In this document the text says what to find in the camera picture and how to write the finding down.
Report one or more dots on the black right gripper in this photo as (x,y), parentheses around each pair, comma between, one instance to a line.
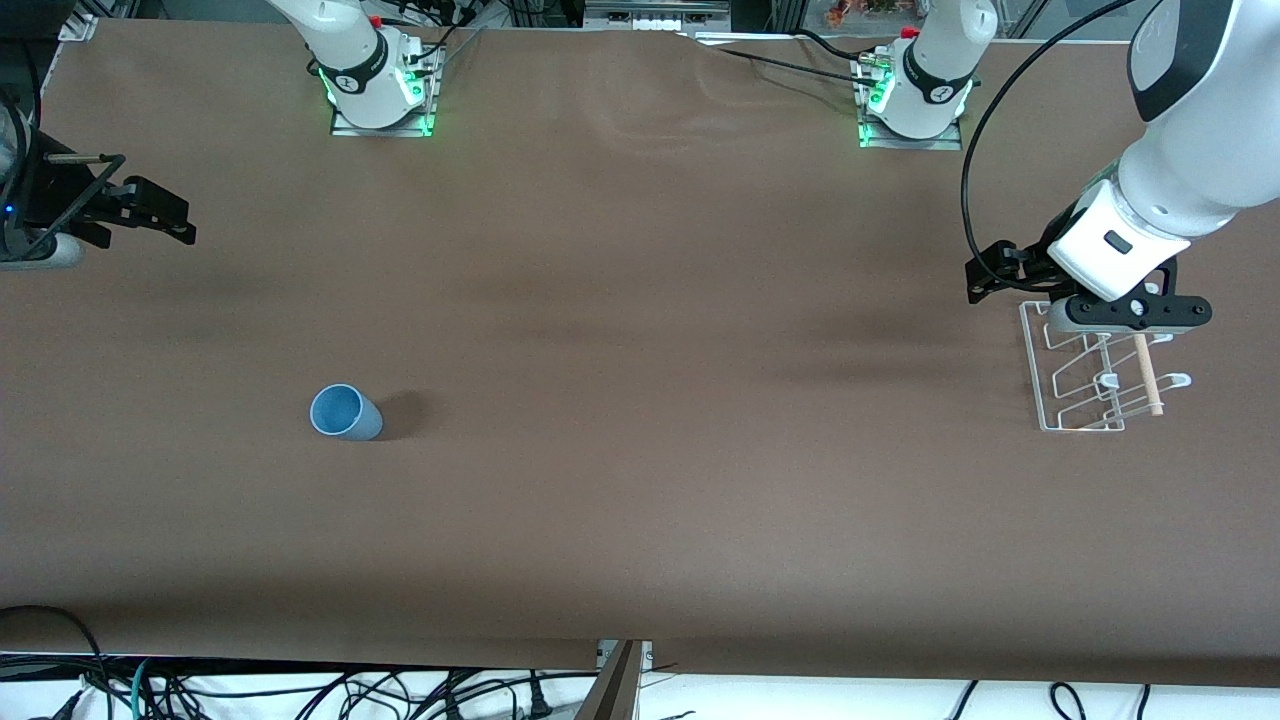
(58,196)

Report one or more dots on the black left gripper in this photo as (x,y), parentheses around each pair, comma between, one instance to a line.
(1030,266)

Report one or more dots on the light blue plastic cup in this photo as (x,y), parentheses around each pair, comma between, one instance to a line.
(352,420)

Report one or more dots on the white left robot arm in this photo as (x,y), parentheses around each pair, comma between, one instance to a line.
(1200,150)

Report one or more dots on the orange clutter item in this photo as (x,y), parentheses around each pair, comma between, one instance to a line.
(860,10)

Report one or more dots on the grey box with white sockets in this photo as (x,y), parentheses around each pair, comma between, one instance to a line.
(655,12)

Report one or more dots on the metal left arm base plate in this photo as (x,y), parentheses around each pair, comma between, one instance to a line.
(880,143)

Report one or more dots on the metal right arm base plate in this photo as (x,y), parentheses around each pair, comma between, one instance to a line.
(345,131)

